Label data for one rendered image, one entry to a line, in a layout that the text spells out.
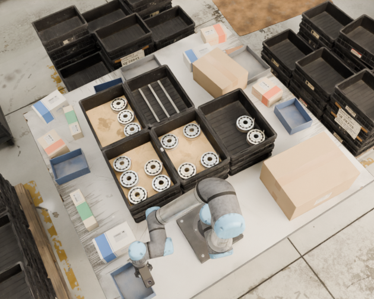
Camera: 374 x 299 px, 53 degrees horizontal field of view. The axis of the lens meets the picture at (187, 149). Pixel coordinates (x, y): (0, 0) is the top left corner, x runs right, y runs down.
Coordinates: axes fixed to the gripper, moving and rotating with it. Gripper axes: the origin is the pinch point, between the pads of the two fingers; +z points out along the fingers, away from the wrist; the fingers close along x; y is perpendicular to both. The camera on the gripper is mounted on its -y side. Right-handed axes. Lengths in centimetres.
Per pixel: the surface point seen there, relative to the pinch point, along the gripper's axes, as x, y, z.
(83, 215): 15.5, 46.7, 2.6
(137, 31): -83, 193, 21
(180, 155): -46, 48, -10
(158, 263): -8.9, 4.0, 6.5
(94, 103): -18, 107, -11
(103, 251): 13.5, 21.0, -0.6
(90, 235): 16.5, 36.7, 8.7
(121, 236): 1.9, 23.6, -1.6
